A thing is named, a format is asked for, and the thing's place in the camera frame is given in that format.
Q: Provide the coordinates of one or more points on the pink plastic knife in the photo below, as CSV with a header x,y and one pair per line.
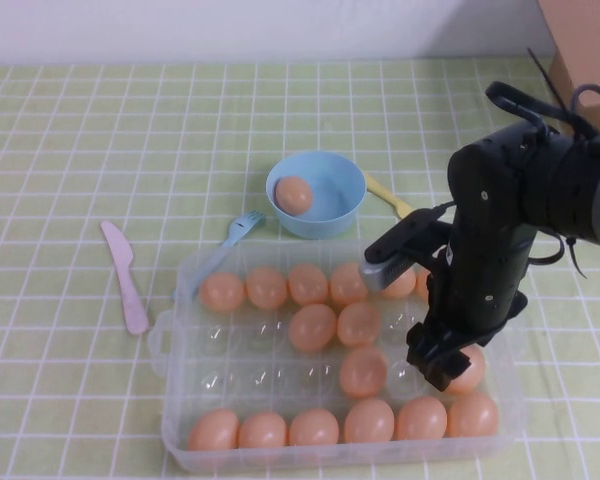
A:
x,y
125,280

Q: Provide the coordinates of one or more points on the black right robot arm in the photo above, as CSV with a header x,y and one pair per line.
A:
x,y
530,175

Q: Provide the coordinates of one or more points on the light blue plastic bowl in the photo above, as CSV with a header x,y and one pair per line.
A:
x,y
335,200

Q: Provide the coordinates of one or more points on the clear plastic egg box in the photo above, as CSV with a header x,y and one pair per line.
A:
x,y
260,372

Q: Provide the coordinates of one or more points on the green checkered tablecloth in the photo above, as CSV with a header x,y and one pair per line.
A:
x,y
80,150

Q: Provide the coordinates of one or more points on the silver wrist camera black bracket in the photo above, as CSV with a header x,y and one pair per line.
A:
x,y
387,275

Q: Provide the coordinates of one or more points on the yellow plastic knife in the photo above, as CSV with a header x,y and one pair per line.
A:
x,y
380,191

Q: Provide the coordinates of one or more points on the light blue plastic fork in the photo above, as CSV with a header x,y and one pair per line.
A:
x,y
240,227

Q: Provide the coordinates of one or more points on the brown cardboard box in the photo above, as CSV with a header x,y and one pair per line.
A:
x,y
590,30

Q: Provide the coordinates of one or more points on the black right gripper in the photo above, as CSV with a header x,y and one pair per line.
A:
x,y
485,290

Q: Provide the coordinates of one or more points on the orange plastic egg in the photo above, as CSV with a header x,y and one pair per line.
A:
x,y
266,287
346,285
473,374
213,430
222,293
369,421
262,430
402,286
473,414
308,284
358,324
363,372
422,286
421,418
312,327
313,427
294,195

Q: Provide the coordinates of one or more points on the black zip tie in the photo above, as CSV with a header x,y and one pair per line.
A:
x,y
582,89
571,243

